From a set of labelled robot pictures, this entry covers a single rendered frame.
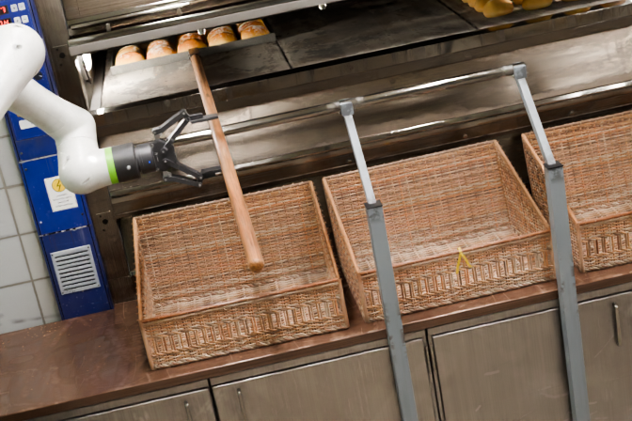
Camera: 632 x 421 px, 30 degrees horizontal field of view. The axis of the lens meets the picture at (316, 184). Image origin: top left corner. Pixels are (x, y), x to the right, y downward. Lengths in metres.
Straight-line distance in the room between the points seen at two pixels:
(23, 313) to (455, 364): 1.33
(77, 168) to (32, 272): 0.82
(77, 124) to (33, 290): 0.87
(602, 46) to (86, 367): 1.81
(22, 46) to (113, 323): 1.25
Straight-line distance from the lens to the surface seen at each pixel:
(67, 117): 2.94
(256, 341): 3.22
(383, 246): 3.05
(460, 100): 3.61
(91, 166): 2.91
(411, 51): 3.54
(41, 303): 3.71
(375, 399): 3.31
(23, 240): 3.63
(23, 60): 2.56
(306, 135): 3.54
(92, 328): 3.58
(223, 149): 2.84
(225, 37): 3.93
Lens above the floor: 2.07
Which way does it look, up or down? 20 degrees down
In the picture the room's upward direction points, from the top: 11 degrees counter-clockwise
